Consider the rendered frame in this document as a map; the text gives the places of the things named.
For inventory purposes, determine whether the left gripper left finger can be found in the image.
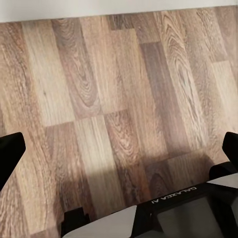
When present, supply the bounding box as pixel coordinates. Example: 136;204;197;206
0;132;26;192

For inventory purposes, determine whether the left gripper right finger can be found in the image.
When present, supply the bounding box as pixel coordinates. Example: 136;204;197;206
222;132;238;172

